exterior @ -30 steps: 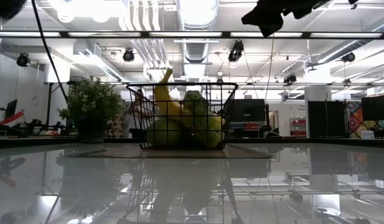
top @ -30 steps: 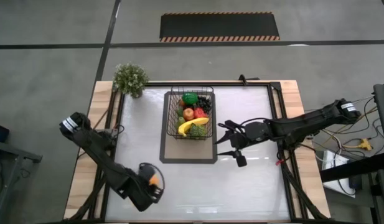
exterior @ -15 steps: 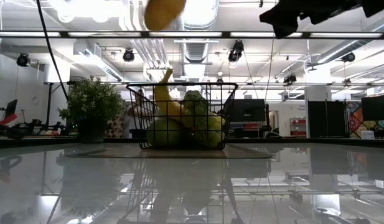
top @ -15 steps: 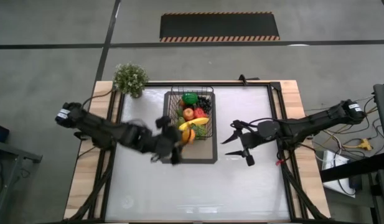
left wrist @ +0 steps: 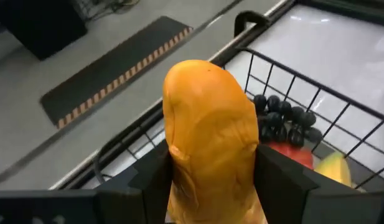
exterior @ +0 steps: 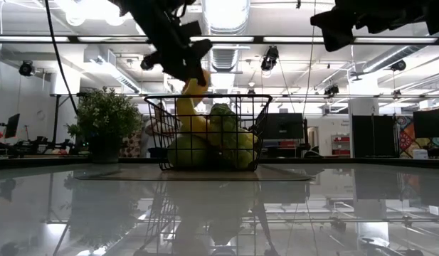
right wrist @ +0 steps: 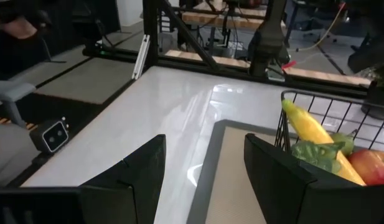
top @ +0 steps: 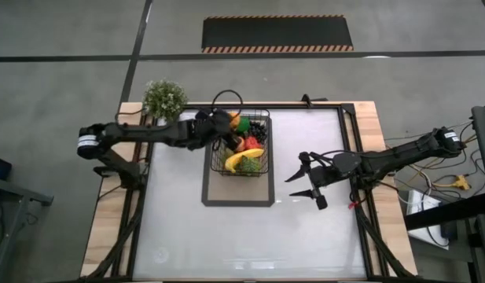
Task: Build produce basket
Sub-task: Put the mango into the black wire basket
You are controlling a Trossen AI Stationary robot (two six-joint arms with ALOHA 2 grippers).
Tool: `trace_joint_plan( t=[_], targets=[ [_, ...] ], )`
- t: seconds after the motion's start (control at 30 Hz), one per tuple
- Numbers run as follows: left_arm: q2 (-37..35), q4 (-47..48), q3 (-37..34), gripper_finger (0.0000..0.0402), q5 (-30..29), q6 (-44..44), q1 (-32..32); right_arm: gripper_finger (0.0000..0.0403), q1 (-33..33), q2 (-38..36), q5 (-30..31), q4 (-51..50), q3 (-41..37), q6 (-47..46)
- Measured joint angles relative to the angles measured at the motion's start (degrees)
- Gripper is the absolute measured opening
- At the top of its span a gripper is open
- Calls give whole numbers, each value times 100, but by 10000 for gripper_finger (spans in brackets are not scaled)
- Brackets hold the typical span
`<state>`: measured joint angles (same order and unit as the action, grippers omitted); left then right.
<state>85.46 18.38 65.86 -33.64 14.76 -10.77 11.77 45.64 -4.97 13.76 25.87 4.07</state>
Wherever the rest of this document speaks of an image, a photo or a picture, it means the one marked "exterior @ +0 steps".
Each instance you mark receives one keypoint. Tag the white box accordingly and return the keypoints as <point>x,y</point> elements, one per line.
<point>420,154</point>

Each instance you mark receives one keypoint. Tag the colourful patterned wall hanging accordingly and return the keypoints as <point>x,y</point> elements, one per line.
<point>406,138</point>

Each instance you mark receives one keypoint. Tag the small potted green plant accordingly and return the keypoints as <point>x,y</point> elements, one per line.
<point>105,117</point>

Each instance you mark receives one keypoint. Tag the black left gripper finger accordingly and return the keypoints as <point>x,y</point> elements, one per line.
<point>196,73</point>
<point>203,48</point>

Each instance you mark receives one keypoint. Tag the red storage shelf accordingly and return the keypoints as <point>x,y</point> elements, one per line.
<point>341,145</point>

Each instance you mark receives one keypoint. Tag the yellow banana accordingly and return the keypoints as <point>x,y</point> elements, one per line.
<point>189,110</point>

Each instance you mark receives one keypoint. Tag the brown mat with dark border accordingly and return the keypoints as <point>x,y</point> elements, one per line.
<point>283,176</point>

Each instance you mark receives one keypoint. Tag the black partition panel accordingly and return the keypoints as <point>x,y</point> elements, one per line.
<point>374,135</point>

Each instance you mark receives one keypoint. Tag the black computer monitor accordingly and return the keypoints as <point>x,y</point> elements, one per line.
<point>429,123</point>
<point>283,126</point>
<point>12,125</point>

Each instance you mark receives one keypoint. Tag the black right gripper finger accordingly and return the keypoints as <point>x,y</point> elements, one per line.
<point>336,28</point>

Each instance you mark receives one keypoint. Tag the green grape bunch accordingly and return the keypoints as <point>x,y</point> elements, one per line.
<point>240,145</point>

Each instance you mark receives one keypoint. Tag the black ceiling spotlight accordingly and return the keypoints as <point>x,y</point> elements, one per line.
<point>26,68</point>
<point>398,65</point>
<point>269,58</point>

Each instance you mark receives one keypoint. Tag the person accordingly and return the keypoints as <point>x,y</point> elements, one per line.
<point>153,128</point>

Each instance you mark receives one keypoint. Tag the green pear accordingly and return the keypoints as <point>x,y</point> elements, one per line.
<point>187,151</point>

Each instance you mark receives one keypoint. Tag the black aluminium table frame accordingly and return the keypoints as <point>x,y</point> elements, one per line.
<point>347,161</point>

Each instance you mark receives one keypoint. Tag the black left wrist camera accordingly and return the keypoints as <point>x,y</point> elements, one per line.
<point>191,28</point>

